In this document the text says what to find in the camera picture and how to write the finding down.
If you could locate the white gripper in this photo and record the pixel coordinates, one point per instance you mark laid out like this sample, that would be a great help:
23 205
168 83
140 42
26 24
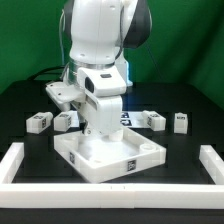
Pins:
96 96

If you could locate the white square table top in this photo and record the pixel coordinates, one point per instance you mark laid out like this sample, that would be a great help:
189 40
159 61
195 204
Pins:
101 158

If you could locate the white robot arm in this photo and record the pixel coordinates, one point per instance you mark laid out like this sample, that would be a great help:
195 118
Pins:
100 30

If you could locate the paper sheet with tags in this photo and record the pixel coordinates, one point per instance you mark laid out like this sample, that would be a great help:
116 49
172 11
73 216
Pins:
133 119

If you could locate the white U-shaped obstacle fence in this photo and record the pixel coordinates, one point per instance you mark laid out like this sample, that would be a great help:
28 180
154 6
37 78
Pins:
64 195

